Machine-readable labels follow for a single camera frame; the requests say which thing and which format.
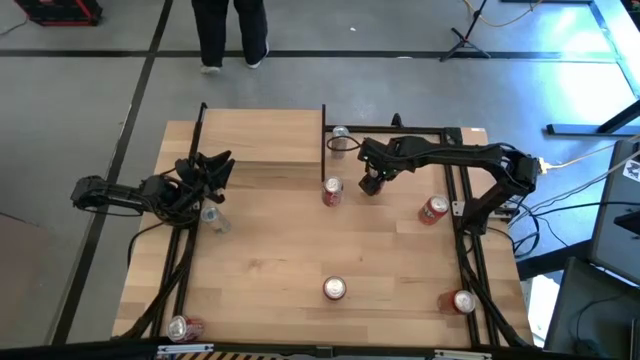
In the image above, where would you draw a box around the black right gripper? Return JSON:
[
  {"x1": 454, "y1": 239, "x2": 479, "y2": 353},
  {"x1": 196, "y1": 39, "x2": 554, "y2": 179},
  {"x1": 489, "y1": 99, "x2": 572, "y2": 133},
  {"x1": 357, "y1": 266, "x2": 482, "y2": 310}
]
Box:
[{"x1": 357, "y1": 137, "x2": 409, "y2": 197}]

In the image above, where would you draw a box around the red Fanta strawberry can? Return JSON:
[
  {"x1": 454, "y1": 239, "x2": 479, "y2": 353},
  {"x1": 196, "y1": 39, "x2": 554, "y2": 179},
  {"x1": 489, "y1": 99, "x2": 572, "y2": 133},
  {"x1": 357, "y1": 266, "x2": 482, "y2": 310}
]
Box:
[
  {"x1": 322, "y1": 275, "x2": 348, "y2": 302},
  {"x1": 417, "y1": 194, "x2": 450, "y2": 226}
]

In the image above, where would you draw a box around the black front frame bar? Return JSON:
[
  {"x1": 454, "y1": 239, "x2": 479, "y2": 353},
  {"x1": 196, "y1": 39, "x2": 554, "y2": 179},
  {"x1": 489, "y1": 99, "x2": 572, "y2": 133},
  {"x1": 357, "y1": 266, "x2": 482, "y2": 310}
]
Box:
[{"x1": 0, "y1": 337, "x2": 640, "y2": 360}]

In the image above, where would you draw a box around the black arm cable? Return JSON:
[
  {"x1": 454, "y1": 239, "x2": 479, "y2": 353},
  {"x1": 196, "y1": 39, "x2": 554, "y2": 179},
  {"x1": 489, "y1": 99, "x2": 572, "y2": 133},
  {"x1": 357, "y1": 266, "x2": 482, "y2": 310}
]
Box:
[{"x1": 126, "y1": 221, "x2": 166, "y2": 269}]

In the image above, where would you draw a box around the silver metal bracket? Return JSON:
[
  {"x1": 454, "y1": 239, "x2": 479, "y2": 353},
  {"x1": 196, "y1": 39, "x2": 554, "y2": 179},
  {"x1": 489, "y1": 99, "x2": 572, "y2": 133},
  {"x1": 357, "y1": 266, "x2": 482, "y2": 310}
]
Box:
[
  {"x1": 433, "y1": 349, "x2": 494, "y2": 360},
  {"x1": 157, "y1": 343, "x2": 215, "y2": 357}
]

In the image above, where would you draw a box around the black desk foot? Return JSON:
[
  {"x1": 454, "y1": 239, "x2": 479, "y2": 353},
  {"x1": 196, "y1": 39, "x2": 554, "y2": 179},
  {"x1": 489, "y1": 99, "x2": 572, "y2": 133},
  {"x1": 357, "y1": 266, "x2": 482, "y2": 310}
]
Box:
[{"x1": 546, "y1": 99, "x2": 640, "y2": 137}]

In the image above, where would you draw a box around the white cable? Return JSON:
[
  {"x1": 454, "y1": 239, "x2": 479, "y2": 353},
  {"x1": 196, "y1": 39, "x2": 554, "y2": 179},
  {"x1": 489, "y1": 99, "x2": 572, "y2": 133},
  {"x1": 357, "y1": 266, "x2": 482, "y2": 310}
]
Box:
[{"x1": 547, "y1": 133, "x2": 640, "y2": 170}]

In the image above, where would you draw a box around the black cable bundle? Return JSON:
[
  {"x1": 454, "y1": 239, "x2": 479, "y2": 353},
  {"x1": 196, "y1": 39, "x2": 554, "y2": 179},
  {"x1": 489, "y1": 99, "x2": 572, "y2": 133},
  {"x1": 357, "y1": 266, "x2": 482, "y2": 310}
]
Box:
[{"x1": 492, "y1": 197, "x2": 640, "y2": 261}]

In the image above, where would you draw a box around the dark red soda can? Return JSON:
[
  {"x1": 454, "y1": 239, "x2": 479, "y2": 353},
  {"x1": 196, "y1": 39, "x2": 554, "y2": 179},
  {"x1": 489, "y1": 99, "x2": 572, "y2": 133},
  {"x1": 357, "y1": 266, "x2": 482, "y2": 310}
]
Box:
[{"x1": 321, "y1": 175, "x2": 345, "y2": 208}]

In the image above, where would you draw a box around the blue silver slim can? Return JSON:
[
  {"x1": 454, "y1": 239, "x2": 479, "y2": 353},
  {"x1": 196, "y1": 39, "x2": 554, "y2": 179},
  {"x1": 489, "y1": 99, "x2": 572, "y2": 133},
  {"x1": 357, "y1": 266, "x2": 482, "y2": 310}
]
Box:
[{"x1": 200, "y1": 205, "x2": 232, "y2": 235}]

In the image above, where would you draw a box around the yellow cable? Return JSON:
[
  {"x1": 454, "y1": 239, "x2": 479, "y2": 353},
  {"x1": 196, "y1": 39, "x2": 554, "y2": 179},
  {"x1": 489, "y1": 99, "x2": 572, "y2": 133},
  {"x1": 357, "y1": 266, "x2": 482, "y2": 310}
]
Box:
[{"x1": 462, "y1": 0, "x2": 544, "y2": 29}]

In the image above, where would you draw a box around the black tripod stand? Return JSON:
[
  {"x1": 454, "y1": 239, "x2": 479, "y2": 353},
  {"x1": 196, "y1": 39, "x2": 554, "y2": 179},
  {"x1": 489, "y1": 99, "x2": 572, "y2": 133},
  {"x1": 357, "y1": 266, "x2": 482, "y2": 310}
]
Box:
[{"x1": 439, "y1": 0, "x2": 492, "y2": 64}]

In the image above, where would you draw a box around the grey equipment case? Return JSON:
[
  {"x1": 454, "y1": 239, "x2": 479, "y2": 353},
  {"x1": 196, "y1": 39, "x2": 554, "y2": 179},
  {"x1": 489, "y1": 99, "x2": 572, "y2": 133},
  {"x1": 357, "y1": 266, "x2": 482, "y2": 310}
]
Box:
[{"x1": 588, "y1": 139, "x2": 640, "y2": 286}]

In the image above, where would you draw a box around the black equipment box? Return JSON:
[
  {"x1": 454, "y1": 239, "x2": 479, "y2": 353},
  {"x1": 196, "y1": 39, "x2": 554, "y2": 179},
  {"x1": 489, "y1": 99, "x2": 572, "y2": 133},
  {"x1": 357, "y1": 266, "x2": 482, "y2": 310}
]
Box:
[{"x1": 543, "y1": 257, "x2": 640, "y2": 360}]

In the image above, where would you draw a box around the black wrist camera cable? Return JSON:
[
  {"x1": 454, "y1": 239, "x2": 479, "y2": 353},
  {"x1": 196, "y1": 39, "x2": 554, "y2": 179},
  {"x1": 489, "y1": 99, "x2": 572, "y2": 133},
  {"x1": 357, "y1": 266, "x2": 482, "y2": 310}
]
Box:
[{"x1": 326, "y1": 133, "x2": 363, "y2": 153}]

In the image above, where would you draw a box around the person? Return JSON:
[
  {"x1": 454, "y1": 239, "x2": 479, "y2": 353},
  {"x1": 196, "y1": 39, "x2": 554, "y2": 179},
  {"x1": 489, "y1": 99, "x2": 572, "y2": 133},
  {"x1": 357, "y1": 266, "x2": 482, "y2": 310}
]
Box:
[{"x1": 191, "y1": 0, "x2": 271, "y2": 75}]

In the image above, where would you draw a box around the wooden shelf board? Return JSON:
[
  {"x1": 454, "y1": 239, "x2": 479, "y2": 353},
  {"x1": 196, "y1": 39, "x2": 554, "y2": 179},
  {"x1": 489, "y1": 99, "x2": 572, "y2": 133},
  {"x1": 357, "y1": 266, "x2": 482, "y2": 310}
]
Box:
[{"x1": 197, "y1": 108, "x2": 324, "y2": 166}]

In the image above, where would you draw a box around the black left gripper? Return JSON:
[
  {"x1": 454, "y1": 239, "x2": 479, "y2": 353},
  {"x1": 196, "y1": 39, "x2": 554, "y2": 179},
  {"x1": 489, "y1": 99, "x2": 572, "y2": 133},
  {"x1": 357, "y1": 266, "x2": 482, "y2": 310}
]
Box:
[{"x1": 174, "y1": 149, "x2": 236, "y2": 203}]

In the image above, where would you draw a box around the black and red crate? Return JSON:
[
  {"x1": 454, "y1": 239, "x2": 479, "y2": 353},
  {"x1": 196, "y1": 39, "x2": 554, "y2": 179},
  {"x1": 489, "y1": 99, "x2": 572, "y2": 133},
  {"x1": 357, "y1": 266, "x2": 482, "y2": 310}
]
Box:
[{"x1": 13, "y1": 0, "x2": 104, "y2": 27}]

